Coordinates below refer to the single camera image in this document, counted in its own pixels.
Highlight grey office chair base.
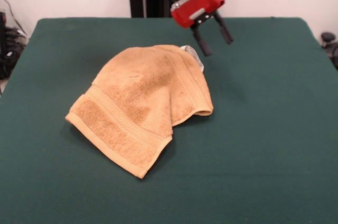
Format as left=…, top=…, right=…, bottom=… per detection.
left=321, top=32, right=338, bottom=70

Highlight black equipment pile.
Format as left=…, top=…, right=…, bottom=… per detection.
left=0, top=11, right=29, bottom=81

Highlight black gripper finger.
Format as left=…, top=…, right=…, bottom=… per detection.
left=213, top=12, right=234, bottom=45
left=190, top=22, right=213, bottom=57

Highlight tan terry towel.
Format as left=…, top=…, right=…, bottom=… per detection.
left=64, top=44, right=214, bottom=180

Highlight dark green table cloth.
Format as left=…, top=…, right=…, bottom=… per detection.
left=0, top=16, right=338, bottom=224

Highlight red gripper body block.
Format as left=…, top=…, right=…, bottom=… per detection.
left=170, top=0, right=227, bottom=29

